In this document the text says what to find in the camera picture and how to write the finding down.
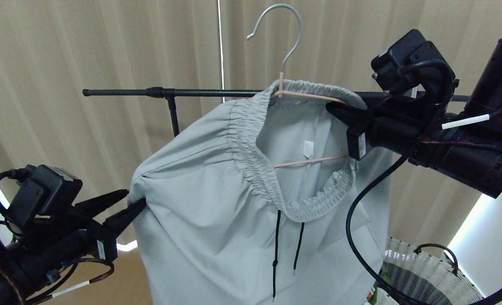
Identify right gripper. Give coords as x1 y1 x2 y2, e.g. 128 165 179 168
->
346 114 425 161

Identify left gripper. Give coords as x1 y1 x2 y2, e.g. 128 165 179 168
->
18 189 147 280

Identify pale grey shorts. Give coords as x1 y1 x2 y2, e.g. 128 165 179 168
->
128 80 393 305

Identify pink clothes hanger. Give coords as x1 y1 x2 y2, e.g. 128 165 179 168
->
247 3 350 168

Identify green printed garment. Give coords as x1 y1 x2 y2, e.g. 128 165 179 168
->
366 271 387 305

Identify black clothes rack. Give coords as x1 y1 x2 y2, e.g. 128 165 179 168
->
83 87 472 137

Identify white laundry basket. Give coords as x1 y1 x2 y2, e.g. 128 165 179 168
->
363 237 485 305

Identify beige curtain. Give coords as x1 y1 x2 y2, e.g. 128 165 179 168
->
0 0 502 255

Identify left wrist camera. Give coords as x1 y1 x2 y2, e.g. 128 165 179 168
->
6 164 83 231

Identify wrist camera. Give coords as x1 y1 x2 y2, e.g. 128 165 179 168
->
6 164 83 231
371 29 459 123

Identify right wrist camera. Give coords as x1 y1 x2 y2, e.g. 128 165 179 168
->
371 29 459 123

